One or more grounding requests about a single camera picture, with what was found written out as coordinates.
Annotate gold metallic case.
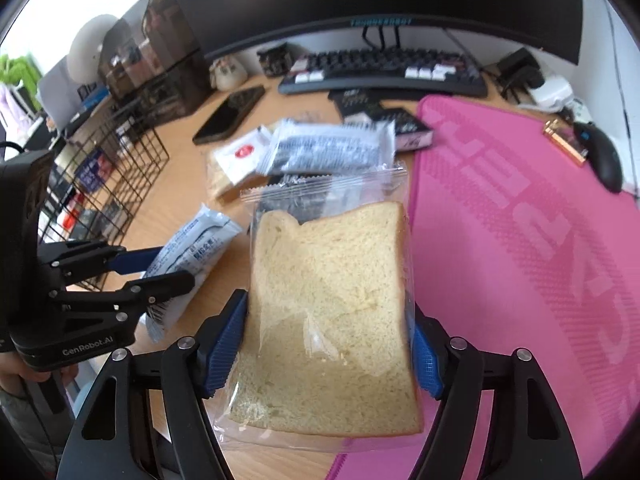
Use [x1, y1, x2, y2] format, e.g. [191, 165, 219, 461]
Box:
[543, 119, 588, 166]

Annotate bagged bread with red label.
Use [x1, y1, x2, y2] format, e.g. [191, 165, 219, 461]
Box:
[206, 127, 275, 201]

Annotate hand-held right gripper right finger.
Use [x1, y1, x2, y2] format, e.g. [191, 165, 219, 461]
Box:
[407, 300, 586, 480]

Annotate black and pink box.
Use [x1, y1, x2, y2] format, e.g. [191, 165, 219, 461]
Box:
[345, 107, 435, 153]

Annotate white cat figurine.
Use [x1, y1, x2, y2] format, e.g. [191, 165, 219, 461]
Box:
[210, 56, 247, 90]

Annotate black smartphone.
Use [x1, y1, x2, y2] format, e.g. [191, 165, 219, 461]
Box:
[192, 86, 266, 146]

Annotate white power strip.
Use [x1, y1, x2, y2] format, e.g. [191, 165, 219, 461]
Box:
[530, 76, 573, 111]

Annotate white blue snack packet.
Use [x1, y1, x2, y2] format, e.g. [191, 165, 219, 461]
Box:
[142, 203, 244, 343]

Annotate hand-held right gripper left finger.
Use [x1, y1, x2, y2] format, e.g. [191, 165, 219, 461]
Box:
[57, 287, 251, 480]

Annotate black computer mouse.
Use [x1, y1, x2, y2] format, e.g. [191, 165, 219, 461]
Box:
[572, 121, 624, 193]

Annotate bread slice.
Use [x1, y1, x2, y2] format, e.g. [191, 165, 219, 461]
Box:
[212, 167, 426, 453]

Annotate white round lamp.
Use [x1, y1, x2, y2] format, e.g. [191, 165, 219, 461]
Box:
[67, 14, 118, 83]

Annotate white grey snack packet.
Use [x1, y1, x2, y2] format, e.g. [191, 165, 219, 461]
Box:
[257, 119, 397, 177]

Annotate black power adapter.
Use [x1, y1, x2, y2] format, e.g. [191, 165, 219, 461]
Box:
[497, 49, 545, 92]

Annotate person's left hand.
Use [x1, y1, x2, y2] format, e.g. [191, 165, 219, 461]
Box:
[0, 350, 81, 398]

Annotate dark glass jar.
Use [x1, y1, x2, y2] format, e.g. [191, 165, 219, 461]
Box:
[257, 45, 292, 77]

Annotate pink mouse mat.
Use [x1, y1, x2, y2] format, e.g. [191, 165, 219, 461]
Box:
[325, 94, 640, 480]

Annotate dark mechanical keyboard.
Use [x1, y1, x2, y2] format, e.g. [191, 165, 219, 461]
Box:
[277, 49, 488, 98]

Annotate black printed packet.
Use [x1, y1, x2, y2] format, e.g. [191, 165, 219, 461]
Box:
[328, 89, 383, 122]

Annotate black wire basket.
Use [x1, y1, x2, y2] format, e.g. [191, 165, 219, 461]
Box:
[37, 97, 171, 293]

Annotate dark drawer organiser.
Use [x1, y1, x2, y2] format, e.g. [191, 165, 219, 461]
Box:
[97, 0, 211, 116]

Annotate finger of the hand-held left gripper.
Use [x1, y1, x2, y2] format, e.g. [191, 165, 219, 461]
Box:
[49, 270, 196, 328]
[39, 241, 167, 277]

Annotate green plant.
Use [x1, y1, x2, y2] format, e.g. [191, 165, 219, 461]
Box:
[0, 54, 41, 86]

